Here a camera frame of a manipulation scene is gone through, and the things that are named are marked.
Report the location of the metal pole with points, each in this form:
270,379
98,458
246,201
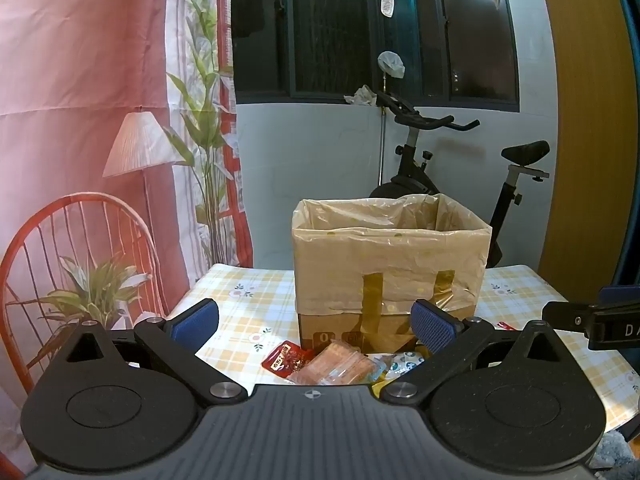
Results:
383,130

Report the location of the white blue-dotted snack packet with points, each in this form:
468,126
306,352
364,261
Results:
405,362

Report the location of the crumpled white tissue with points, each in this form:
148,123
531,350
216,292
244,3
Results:
361,96

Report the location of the white plastic bag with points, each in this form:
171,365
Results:
392,64

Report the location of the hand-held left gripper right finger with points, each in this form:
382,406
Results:
432,327

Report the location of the dark window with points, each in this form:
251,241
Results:
330,35

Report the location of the printed pink backdrop curtain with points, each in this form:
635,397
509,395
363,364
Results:
75,60

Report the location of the small red snack packet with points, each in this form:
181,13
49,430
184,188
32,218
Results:
506,326

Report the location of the grey fuzzy cloth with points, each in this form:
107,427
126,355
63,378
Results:
617,457

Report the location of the wooden door panel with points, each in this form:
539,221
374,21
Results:
580,110

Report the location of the clear orange snack packet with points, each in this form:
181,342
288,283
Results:
335,366

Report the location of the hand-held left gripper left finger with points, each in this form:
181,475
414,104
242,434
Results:
192,325

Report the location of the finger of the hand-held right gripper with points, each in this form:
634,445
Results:
565,316
620,295

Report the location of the cardboard box with plastic liner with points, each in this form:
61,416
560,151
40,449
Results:
350,270

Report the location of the black exercise bike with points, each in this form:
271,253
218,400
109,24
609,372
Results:
525,152

